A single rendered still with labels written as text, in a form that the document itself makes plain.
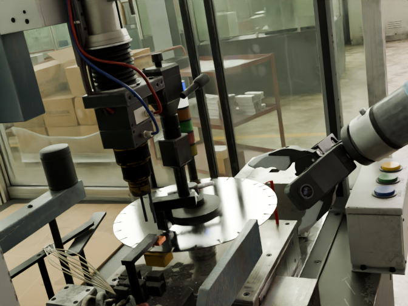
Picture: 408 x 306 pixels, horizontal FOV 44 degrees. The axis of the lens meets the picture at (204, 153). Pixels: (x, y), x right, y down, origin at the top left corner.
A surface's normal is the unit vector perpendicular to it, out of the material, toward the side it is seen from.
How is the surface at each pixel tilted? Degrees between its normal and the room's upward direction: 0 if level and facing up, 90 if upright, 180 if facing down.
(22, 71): 90
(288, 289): 0
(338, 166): 63
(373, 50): 90
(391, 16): 90
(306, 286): 0
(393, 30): 90
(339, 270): 0
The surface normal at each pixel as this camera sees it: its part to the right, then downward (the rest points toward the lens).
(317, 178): 0.18, -0.21
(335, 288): -0.17, -0.94
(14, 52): 0.90, -0.02
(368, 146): -0.44, 0.50
